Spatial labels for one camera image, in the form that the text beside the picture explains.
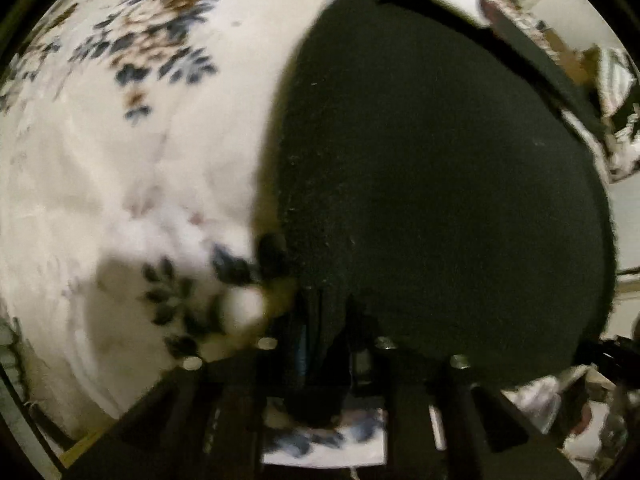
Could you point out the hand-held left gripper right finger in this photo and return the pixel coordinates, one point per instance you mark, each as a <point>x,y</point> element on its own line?
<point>361,366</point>

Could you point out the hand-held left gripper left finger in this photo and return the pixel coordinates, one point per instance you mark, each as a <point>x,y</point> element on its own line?
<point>300,355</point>

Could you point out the white floral blanket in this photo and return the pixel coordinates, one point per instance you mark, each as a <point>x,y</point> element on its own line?
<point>125,185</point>

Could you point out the black small garment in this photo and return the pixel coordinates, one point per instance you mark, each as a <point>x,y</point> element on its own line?
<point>425,185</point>

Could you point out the crumpled light cloth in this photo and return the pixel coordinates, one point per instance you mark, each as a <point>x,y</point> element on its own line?
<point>555,400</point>

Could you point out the striped cloth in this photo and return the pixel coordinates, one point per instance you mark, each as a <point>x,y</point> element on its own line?
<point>617,100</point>

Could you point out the black stand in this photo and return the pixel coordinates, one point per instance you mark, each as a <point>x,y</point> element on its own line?
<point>607,352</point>

